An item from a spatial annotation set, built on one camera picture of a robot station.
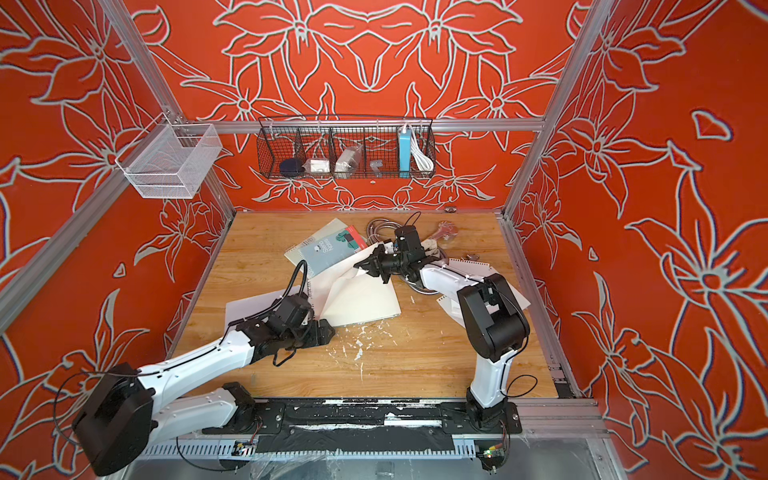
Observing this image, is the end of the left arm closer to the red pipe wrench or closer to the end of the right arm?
the end of the right arm

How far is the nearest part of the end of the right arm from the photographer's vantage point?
0.74 meters

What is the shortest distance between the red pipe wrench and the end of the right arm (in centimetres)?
36

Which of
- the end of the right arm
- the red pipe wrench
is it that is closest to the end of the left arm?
the end of the right arm

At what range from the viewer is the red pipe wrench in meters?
1.12
